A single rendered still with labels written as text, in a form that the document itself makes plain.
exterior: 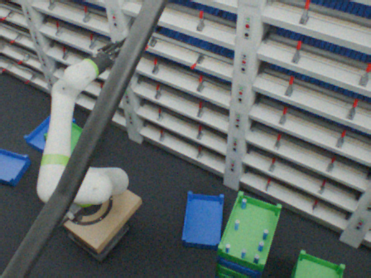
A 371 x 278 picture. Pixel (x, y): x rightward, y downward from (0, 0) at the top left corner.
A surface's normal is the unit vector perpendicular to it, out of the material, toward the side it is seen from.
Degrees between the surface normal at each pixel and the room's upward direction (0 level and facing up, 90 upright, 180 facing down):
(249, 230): 0
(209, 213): 0
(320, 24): 20
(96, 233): 2
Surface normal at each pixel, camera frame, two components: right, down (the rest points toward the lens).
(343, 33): -0.26, -0.46
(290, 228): -0.07, -0.71
